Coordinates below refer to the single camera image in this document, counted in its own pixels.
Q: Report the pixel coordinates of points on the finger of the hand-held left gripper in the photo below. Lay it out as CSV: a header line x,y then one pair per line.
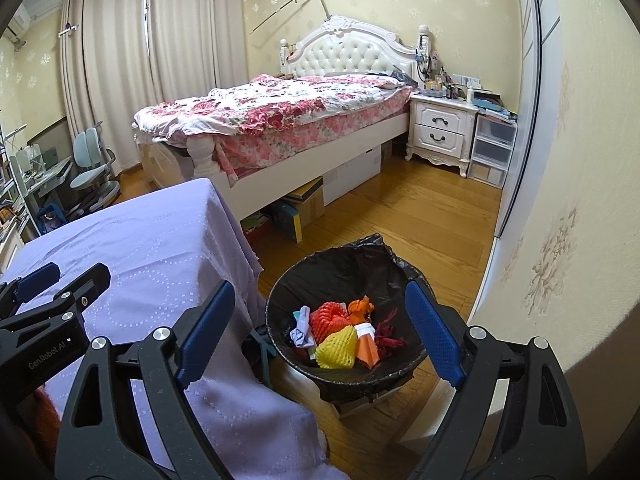
x,y
37,280
92,280

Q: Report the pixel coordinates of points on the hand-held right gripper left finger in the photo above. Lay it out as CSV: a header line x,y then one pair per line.
x,y
210,330

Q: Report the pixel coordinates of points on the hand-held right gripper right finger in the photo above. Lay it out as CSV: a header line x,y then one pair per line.
x,y
432,332

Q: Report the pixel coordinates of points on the dark red wrapper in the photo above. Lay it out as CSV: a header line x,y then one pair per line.
x,y
387,332

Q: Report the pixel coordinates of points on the plain orange paper wrapper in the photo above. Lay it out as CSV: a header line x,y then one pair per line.
x,y
367,347

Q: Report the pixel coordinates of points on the white printed sachet packet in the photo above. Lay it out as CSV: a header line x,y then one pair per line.
x,y
300,335

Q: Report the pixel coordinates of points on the yellow foam fruit net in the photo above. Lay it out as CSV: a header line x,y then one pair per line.
x,y
337,347

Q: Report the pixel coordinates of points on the orange foam fruit net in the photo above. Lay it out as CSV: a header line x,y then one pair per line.
x,y
327,320

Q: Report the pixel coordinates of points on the trash bin with black bag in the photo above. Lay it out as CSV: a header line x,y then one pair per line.
x,y
340,270

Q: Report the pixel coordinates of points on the blue plastic stool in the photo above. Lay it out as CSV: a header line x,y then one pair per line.
x,y
50,216

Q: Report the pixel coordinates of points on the purple tablecloth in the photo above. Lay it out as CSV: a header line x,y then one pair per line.
x,y
150,240

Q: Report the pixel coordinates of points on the white bookshelf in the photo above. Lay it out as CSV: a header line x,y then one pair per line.
x,y
10,200

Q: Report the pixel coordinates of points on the pale blue desk chair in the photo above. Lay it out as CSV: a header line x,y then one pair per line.
x,y
92,175

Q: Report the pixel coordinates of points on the grey study desk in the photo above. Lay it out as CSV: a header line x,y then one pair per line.
x,y
52,170

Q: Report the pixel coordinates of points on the brown cardboard box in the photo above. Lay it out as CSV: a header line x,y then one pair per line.
x,y
305,205

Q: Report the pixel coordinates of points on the white storage box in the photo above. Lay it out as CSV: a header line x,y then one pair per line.
x,y
350,175

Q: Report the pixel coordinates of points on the clear plastic drawer unit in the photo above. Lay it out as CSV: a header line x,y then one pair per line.
x,y
492,145

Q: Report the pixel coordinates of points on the white nightstand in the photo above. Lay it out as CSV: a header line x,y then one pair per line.
x,y
440,125

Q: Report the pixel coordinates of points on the pink floral quilt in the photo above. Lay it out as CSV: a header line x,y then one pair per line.
x,y
280,110

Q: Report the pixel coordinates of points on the beige curtains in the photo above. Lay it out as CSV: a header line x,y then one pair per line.
x,y
175,60

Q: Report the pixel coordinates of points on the stack of books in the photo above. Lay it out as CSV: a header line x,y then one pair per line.
x,y
492,105

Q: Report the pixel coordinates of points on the cluster of small toiletries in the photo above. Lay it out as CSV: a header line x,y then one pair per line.
x,y
445,80

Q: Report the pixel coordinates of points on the white air conditioner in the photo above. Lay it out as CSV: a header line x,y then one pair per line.
x,y
19,25

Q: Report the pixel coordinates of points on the white sliding door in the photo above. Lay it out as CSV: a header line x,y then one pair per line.
x,y
530,85

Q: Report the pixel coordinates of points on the thin metal rod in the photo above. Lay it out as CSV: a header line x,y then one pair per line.
x,y
287,10

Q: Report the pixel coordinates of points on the white bed frame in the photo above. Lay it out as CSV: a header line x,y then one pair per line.
x,y
350,55

